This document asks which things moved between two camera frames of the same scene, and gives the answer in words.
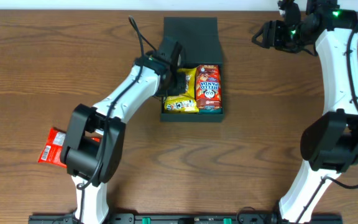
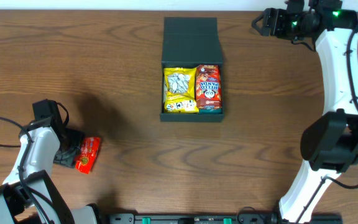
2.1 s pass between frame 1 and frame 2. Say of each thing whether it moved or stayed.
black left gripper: moved
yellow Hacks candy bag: stayed
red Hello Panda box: stayed
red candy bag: moved
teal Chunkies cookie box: stayed
